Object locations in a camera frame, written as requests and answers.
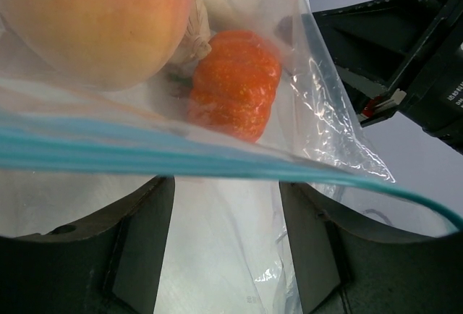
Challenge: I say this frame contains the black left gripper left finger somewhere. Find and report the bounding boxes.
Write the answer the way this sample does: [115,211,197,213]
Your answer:
[1,177,175,313]

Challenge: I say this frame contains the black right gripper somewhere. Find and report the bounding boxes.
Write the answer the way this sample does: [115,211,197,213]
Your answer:
[314,0,462,153]

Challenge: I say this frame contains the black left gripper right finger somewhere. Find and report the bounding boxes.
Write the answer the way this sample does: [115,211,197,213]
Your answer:
[279,182,462,313]

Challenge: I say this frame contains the red-orange fake pepper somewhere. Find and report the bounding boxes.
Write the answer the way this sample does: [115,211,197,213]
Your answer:
[187,30,282,143]

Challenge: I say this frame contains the beige fake garlic bulb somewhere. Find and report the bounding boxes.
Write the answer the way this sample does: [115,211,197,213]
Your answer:
[166,0,211,77]

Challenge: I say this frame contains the clear zip top bag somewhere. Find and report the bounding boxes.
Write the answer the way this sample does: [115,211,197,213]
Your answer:
[1,0,462,313]

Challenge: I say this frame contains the pink fake peach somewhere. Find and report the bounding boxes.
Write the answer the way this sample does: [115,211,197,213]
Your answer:
[1,0,192,90]

